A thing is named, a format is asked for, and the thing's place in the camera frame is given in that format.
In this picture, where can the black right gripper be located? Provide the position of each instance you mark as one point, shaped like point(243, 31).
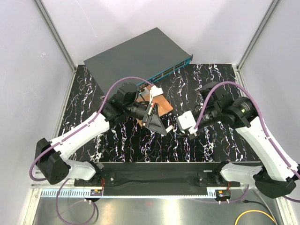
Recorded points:
point(183, 135)

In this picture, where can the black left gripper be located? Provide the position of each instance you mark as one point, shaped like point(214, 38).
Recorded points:
point(153, 122)

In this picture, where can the silver SFP module plug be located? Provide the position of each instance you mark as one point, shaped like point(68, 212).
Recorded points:
point(169, 128)

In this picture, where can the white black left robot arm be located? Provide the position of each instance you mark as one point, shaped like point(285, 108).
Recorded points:
point(53, 157)

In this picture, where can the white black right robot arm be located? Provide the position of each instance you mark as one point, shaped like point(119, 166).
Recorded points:
point(231, 104)

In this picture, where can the wooden board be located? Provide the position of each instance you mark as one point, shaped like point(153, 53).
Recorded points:
point(164, 106)

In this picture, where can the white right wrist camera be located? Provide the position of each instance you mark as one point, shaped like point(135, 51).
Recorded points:
point(188, 123)

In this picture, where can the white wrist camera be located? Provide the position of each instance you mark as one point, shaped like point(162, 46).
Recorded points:
point(154, 91)
point(188, 123)

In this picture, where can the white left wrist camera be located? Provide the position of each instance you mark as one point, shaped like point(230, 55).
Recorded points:
point(154, 91)

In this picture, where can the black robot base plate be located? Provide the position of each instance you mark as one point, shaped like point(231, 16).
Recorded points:
point(164, 177)

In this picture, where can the dark grey network switch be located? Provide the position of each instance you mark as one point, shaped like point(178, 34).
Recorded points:
point(146, 57)

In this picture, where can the white slotted cable duct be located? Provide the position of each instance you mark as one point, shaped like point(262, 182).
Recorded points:
point(93, 193)

